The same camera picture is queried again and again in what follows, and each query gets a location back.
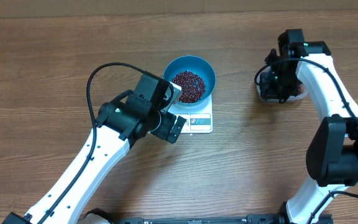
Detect red beans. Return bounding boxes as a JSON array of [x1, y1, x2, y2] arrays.
[[172, 70, 206, 103]]

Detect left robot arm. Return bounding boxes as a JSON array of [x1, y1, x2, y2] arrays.
[[4, 72, 185, 223]]

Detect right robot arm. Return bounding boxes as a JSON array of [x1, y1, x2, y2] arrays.
[[246, 29, 358, 223]]

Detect white digital kitchen scale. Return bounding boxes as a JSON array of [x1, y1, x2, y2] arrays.
[[168, 95, 213, 134]]

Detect teal bowl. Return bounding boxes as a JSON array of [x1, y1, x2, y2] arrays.
[[163, 55, 216, 106]]

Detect clear plastic container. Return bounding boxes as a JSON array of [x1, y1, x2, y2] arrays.
[[254, 67, 308, 103]]

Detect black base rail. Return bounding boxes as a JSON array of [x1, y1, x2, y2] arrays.
[[82, 203, 334, 224]]

